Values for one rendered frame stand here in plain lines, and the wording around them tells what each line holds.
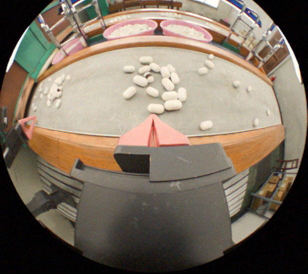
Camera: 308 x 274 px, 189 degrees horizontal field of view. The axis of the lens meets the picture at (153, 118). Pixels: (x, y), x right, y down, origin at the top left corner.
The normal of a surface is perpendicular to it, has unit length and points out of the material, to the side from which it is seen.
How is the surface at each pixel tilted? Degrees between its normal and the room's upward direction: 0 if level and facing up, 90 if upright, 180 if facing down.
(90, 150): 0
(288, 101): 91
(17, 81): 90
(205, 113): 0
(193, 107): 0
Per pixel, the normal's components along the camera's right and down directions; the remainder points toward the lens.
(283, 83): -0.99, 0.10
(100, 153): 0.00, -0.25
